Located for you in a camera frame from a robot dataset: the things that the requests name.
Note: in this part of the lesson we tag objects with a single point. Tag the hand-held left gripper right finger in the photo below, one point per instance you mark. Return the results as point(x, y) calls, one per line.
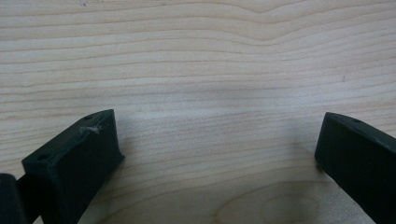
point(358, 158)

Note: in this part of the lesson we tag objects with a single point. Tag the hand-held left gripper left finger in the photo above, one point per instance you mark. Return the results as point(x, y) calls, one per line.
point(74, 161)

